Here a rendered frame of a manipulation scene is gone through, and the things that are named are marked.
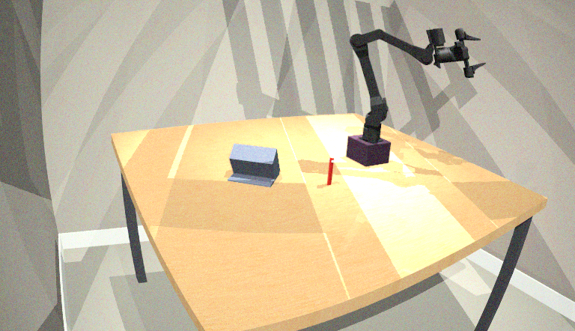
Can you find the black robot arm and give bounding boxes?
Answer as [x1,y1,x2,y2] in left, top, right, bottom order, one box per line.
[350,28,469,143]

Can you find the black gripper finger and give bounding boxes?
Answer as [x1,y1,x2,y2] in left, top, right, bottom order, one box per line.
[470,63,486,74]
[463,32,481,40]

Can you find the red peg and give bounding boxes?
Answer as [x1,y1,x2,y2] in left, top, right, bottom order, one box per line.
[327,158,334,185]

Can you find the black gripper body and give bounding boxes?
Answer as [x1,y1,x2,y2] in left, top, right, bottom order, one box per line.
[447,28,474,78]

